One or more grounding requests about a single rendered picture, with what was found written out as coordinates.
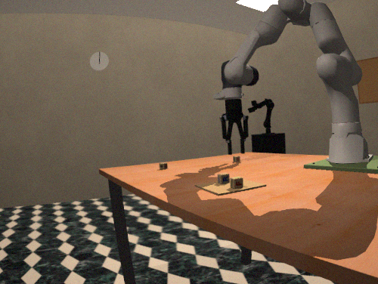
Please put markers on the tan flat mat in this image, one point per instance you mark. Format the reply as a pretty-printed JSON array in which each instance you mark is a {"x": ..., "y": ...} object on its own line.
[{"x": 222, "y": 189}]

